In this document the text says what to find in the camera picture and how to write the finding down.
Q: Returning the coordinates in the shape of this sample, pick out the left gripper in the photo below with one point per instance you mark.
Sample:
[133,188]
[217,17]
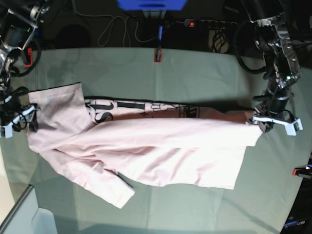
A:
[276,110]

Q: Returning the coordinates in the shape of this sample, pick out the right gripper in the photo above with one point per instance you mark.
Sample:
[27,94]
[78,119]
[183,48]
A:
[15,117]

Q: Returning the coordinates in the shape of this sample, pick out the pink t-shirt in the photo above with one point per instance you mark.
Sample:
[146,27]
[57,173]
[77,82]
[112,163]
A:
[96,143]

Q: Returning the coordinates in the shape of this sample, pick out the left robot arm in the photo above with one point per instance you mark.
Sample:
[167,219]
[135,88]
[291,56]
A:
[282,69]

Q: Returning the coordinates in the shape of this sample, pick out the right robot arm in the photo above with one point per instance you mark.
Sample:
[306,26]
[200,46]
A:
[20,52]

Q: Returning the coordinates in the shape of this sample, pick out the red black clamp right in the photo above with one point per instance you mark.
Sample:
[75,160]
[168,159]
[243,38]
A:
[304,172]

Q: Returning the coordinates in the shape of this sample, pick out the red black clamp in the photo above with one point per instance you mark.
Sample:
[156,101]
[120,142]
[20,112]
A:
[158,51]
[304,172]
[27,57]

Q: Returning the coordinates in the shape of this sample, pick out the red black clamp left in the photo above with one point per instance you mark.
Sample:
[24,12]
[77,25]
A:
[27,57]

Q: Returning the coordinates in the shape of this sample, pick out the grey-green table cloth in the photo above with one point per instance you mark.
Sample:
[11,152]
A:
[265,189]

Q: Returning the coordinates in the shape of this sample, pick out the white plastic bin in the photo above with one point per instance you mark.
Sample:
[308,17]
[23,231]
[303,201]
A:
[43,222]

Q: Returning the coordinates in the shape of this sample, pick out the black power strip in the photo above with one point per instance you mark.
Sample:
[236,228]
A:
[210,23]

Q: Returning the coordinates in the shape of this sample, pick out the red black clamp centre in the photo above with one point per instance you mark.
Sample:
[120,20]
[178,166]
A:
[158,51]

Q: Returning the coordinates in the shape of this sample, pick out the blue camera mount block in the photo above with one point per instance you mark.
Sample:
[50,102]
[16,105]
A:
[132,5]

